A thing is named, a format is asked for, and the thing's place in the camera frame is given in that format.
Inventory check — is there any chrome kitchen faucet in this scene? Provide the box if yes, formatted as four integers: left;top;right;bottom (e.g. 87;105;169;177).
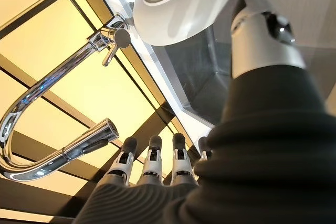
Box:
0;14;132;183

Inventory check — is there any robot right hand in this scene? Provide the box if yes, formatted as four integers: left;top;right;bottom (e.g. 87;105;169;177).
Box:
73;0;336;224

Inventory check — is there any cream ceramic plate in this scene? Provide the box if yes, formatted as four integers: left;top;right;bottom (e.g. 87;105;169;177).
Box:
133;0;253;47

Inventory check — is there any stainless steel sink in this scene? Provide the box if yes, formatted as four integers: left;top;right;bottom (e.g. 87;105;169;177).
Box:
88;0;237;128

